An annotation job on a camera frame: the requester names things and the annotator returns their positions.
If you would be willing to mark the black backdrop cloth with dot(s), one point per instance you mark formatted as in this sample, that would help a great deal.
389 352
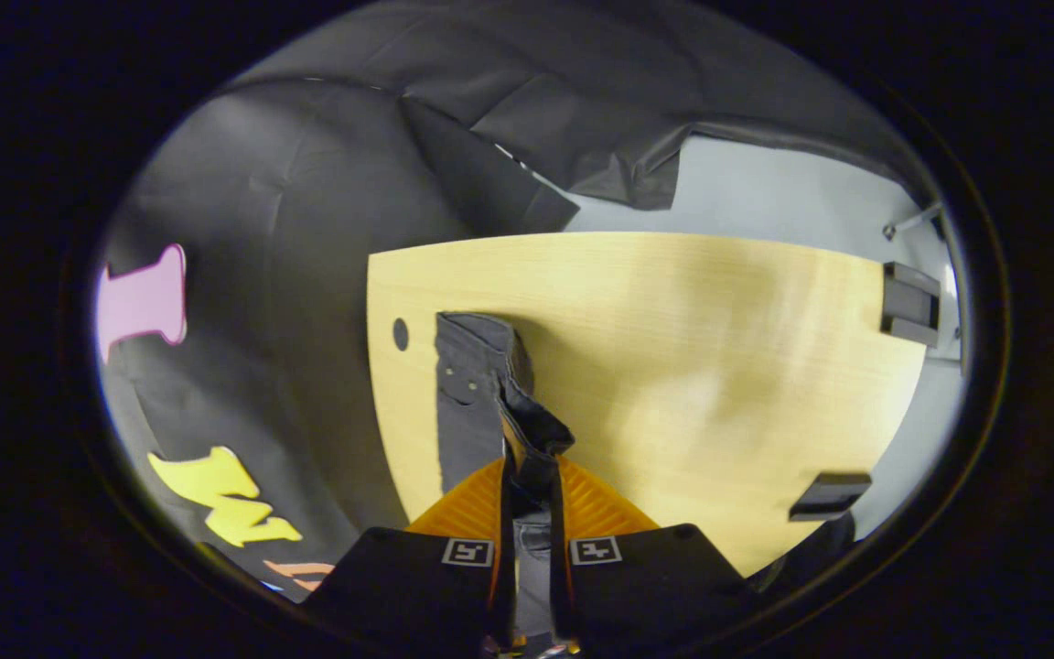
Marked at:
307 229

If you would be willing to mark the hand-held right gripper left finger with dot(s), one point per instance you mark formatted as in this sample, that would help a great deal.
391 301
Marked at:
417 577

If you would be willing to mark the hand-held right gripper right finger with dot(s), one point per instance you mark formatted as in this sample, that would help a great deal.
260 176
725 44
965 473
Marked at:
646 577

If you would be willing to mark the dark grey jeans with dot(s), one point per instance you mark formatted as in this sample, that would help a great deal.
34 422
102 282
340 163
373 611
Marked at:
467 412

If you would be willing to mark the grey metal rod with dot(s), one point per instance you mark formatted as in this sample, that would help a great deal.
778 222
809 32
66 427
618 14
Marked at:
911 221

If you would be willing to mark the black table clamp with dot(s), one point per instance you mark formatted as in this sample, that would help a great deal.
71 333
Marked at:
829 494
909 302

